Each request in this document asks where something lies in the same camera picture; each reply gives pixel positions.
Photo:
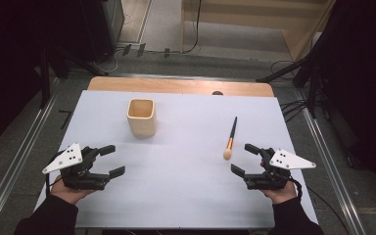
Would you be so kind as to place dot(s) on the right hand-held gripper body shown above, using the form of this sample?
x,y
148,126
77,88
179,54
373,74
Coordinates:
x,y
290,160

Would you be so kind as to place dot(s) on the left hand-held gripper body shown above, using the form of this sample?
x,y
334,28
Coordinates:
x,y
67,158

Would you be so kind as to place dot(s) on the makeup brush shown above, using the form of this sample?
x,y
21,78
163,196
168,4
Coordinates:
x,y
231,139

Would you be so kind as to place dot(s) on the person's right hand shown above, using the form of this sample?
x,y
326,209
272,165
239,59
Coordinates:
x,y
282,195

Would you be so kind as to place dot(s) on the person's left hand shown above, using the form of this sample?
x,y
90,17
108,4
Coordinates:
x,y
66,194

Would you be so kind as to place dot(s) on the square wooden cup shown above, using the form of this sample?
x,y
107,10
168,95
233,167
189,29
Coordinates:
x,y
141,122

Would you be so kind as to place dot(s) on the white table mat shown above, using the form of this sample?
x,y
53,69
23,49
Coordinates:
x,y
176,182

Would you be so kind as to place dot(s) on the black metal stand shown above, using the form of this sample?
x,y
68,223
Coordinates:
x,y
311,88
45,78

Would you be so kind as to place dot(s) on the wooden table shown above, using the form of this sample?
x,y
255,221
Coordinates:
x,y
176,85

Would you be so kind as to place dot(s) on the black plug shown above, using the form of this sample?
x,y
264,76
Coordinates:
x,y
141,50
126,49

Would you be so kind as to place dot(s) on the dark curtain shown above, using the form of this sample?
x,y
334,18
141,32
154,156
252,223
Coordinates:
x,y
362,81
9,65

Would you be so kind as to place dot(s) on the black cabinet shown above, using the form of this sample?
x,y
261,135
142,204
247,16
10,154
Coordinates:
x,y
101,29

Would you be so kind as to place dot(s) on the light wooden furniture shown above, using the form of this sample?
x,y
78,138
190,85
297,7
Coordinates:
x,y
258,19

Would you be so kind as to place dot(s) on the metal floor rail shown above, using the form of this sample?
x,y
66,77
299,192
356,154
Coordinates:
x,y
19,150
333,163

